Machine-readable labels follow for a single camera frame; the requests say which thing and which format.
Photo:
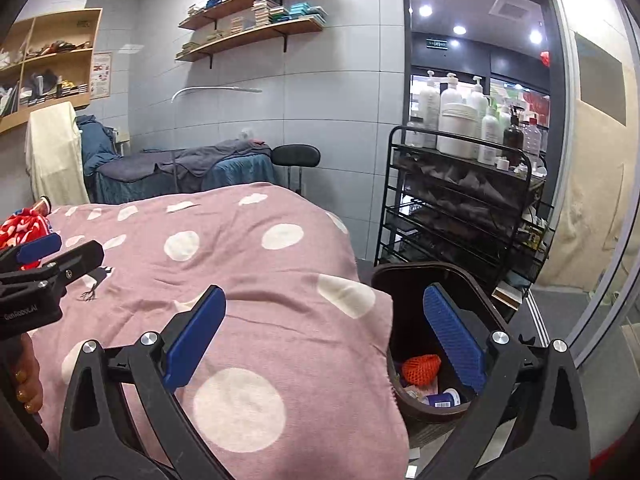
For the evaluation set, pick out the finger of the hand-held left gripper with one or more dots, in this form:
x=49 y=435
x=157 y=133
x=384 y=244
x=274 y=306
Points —
x=80 y=260
x=40 y=249

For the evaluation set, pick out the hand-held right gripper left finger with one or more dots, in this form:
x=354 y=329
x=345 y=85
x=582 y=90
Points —
x=192 y=340

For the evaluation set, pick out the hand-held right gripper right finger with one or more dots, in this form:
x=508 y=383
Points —
x=457 y=340

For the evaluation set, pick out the red patterned packet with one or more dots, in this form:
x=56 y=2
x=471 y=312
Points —
x=22 y=227

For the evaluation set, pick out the white capped bottle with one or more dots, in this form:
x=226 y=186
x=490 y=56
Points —
x=440 y=399

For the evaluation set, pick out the brown plastic trash bin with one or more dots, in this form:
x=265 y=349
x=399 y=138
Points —
x=400 y=310

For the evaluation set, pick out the person's left hand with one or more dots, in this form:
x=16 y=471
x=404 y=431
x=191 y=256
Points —
x=31 y=385

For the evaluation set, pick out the orange foam net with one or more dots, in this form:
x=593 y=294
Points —
x=421 y=369

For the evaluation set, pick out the white flat box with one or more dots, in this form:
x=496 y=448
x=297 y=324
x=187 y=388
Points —
x=509 y=296

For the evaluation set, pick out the cream towel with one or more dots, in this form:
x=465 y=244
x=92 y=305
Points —
x=52 y=155

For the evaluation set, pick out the pink polka dot blanket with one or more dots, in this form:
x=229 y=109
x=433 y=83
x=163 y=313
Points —
x=250 y=260

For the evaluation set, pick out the black metal rack cart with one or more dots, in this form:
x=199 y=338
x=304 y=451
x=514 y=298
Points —
x=450 y=210

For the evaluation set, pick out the grey bed cover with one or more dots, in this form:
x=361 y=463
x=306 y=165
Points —
x=200 y=157

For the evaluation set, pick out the blue massage bed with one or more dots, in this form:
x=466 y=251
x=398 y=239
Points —
x=230 y=175

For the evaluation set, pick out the small white jar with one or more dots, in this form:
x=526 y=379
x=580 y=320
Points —
x=502 y=164

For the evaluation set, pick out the large white jar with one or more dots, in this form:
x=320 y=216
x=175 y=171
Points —
x=457 y=130

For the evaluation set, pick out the black round stool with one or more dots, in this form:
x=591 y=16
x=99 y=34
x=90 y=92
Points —
x=296 y=155

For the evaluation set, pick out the pale green bottle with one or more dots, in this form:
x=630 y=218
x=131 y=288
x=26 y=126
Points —
x=491 y=130

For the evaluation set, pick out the wooden cubby cabinet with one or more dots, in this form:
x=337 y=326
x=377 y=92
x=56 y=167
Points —
x=50 y=35

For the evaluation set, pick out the dark brown pump bottle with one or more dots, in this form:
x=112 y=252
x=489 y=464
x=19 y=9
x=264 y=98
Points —
x=512 y=132

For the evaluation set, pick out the clear plastic bottle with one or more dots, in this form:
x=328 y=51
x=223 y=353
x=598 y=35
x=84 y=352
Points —
x=531 y=137

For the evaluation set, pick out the white pump bottle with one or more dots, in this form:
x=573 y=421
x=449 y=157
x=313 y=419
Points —
x=478 y=97
x=428 y=105
x=456 y=91

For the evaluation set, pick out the red hanging decoration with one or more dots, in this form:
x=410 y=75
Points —
x=545 y=59

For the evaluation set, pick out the wall poster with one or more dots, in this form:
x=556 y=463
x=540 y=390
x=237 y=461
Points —
x=100 y=76

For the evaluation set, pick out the glass door frame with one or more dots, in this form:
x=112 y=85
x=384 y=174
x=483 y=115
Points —
x=562 y=160

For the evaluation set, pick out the wooden wall shelves with books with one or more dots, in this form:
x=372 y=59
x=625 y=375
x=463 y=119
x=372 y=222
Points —
x=272 y=12

